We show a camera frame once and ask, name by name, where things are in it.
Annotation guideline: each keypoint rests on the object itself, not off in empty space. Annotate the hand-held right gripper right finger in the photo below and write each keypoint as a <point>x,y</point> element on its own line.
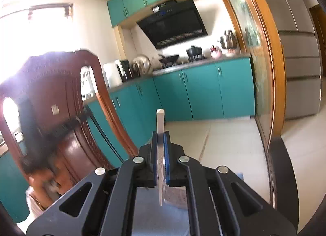
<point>166,154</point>

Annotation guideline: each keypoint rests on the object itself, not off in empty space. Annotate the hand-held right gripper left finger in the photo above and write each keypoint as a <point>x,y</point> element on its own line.
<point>154,154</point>

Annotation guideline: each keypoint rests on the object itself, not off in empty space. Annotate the white chopstick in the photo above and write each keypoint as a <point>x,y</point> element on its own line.
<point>160,124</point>

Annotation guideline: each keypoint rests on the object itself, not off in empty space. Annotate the carved wooden chair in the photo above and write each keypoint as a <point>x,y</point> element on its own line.
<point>76,149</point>

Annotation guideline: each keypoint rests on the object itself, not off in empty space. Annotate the person's patterned clothing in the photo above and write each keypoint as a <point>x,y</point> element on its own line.
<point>34,205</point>

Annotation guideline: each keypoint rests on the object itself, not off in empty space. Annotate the blue striped tablecloth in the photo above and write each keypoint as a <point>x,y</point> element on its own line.
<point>152,220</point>

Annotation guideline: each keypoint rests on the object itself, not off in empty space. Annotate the black countertop appliance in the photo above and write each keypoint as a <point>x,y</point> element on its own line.
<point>126,69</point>

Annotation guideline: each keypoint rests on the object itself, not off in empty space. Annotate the white kitchen appliance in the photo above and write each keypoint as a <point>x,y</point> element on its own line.
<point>112,74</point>

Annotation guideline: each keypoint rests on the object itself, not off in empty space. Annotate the large steel bowl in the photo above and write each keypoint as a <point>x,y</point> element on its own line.
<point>142,64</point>

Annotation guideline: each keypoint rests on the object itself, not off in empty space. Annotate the gas stove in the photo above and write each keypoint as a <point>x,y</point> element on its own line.
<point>183,62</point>

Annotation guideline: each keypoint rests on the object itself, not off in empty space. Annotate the black wok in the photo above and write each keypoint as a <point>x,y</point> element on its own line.
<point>169,59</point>

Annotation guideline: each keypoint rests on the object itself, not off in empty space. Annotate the black cooking pot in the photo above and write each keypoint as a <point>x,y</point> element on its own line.
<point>194,52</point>

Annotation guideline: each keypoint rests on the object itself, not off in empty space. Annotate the bright window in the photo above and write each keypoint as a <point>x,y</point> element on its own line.
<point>51,35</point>

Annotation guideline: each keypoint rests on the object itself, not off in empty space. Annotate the pink container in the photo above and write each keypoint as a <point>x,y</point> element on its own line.
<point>216,52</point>

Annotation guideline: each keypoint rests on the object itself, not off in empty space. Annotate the black range hood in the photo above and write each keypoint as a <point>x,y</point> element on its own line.
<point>173,27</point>

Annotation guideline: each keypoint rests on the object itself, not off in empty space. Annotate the steel kettles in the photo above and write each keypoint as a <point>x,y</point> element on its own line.
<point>228,40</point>

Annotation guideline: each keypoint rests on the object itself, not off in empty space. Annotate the wood framed glass sliding door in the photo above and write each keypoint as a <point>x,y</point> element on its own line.
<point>264,60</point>

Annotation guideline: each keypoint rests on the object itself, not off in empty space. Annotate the grey refrigerator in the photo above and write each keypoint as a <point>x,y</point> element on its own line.
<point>295,47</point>

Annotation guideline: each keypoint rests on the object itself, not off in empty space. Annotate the wooden door frame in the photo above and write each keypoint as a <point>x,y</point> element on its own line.
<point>319,40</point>

